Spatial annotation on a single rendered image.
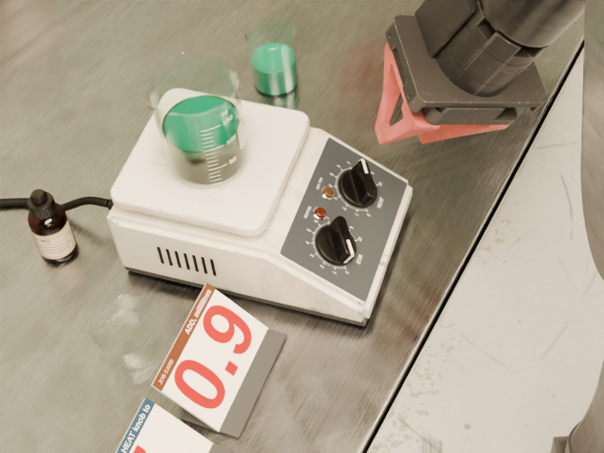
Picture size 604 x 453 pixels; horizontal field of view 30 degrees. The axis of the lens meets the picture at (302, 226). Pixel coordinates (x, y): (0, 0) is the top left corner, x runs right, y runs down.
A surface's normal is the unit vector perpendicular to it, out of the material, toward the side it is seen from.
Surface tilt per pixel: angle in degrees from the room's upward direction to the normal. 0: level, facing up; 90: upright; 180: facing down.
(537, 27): 96
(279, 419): 0
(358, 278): 30
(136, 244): 90
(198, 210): 0
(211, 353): 40
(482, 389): 0
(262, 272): 90
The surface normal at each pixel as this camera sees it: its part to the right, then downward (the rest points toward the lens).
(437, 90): 0.40, -0.44
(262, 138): -0.07, -0.62
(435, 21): -0.88, 0.05
